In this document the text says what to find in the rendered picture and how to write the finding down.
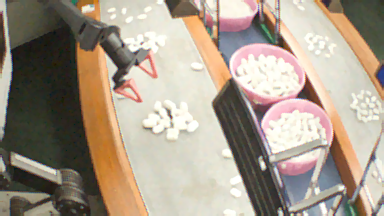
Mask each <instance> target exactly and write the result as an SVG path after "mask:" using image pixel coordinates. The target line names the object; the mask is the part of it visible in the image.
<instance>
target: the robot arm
mask: <svg viewBox="0 0 384 216"><path fill-rule="evenodd" d="M36 1H38V2H40V3H42V4H43V5H44V6H43V7H42V9H43V10H44V11H45V13H46V12H47V13H53V11H54V10H55V11H56V12H57V13H58V14H59V15H60V16H61V18H62V19H64V20H65V21H66V23H67V24H68V25H69V26H70V27H71V29H72V31H73V34H74V35H75V36H76V37H75V39H76V40H77V42H78V43H79V48H81V49H82V50H84V51H86V52H88V50H89V51H92V52H94V49H95V48H96V46H97V45H98V44H99V45H100V46H101V48H102V49H103V51H104V52H105V53H106V54H107V56H108V57H109V59H111V60H112V61H111V62H113V64H114V65H116V68H117V70H116V72H115V73H114V74H113V77H112V82H113V83H115V85H114V87H113V89H112V90H114V92H115V93H117V94H119V95H124V96H126V97H128V98H130V99H132V100H133V101H135V102H138V103H141V102H143V99H142V97H141V95H140V93H139V90H138V88H137V86H136V84H135V81H134V79H133V77H132V78H131V79H128V80H126V78H125V79H124V77H125V76H126V75H128V74H129V73H130V72H129V70H130V69H131V68H132V67H133V65H135V67H137V66H138V67H139V68H140V69H141V70H142V71H144V72H145V73H147V74H148V75H149V76H150V77H153V78H154V79H155V78H158V72H157V69H156V66H155V57H154V53H153V50H152V48H151V47H150V48H148V49H145V48H143V47H141V48H139V49H137V50H136V51H134V52H132V50H131V49H129V46H127V44H125V41H124V42H123V40H122V39H121V29H120V28H119V27H118V25H116V26H115V25H111V26H109V27H108V24H107V23H106V24H105V23H104V22H100V21H98V20H95V19H94V18H92V17H89V16H88V17H87V15H86V16H85V15H84V14H83V13H82V12H81V11H80V10H78V9H77V8H76V7H75V6H74V5H73V4H72V3H71V2H70V1H69V0H36ZM99 41H100V42H99ZM147 59H148V60H149V62H150V64H151V67H152V72H153V73H152V72H151V70H150V69H148V68H147V67H146V65H145V64H143V61H145V60H147ZM122 79H123V80H122ZM125 88H130V89H131V90H132V91H133V93H134V94H135V95H136V97H137V98H136V97H135V96H133V94H131V93H128V92H127V91H125Z"/></svg>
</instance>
